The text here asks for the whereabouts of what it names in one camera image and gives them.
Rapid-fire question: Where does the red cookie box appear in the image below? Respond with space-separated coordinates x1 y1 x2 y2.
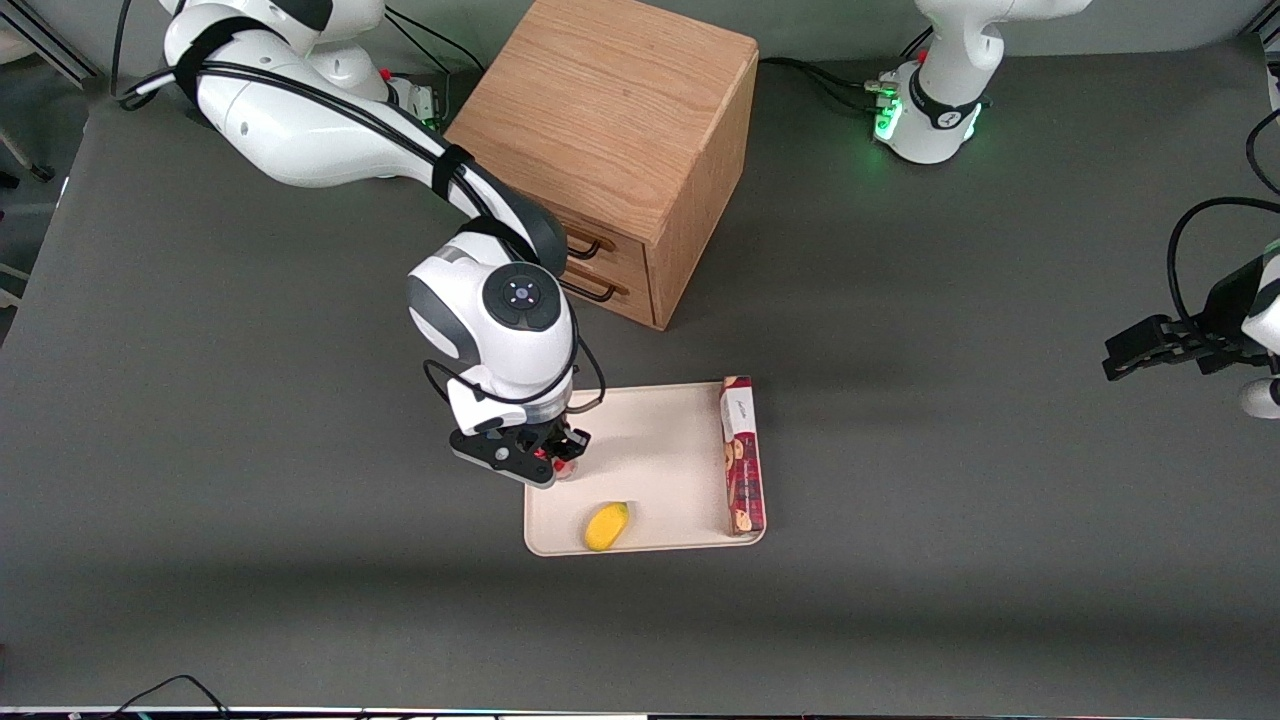
720 375 768 537

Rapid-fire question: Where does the aluminium frame profile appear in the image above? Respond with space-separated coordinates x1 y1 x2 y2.
0 0 103 83

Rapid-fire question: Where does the cream plastic tray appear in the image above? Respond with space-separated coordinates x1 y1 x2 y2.
524 381 768 557

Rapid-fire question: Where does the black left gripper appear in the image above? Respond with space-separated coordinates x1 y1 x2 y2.
1102 256 1273 382

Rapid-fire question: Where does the black base cable bundle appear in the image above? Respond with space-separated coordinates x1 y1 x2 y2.
384 6 487 77
757 30 935 117

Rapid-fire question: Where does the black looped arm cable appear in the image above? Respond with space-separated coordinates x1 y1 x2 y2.
1168 196 1280 336

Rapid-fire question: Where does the wooden two-drawer cabinet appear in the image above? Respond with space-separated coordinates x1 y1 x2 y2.
444 0 759 332

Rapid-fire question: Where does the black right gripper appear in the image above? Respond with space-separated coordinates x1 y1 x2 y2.
494 418 592 481

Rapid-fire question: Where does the black curved cable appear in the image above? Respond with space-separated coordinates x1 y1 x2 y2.
1245 108 1280 197

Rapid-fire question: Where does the thin black table-edge cable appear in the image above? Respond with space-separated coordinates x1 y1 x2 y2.
98 674 233 720

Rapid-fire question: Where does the yellow toy mango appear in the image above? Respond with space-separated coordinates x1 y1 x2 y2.
584 501 631 552

